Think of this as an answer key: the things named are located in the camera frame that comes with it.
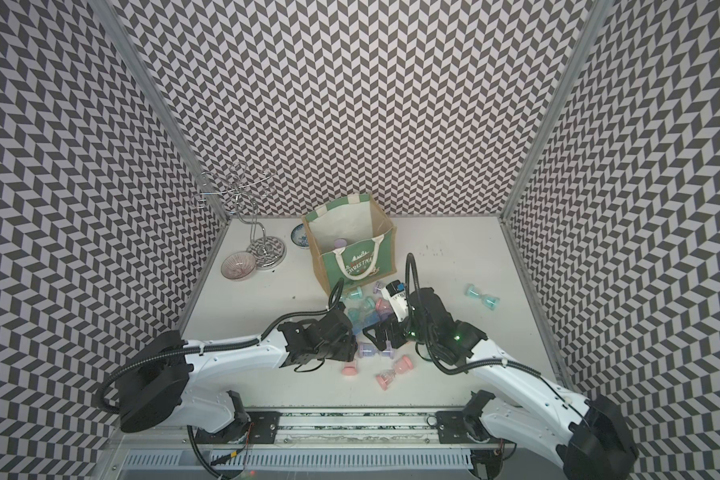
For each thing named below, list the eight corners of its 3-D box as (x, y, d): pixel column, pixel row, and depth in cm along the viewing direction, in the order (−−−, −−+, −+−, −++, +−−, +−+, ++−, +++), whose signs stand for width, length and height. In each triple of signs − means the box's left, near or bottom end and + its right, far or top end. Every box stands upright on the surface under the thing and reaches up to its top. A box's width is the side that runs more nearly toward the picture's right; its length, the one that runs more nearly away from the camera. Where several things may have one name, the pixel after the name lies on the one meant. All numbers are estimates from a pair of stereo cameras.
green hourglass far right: (461, 294, 98) (464, 288, 96) (465, 287, 100) (468, 281, 97) (492, 312, 94) (496, 306, 92) (496, 304, 96) (500, 299, 93)
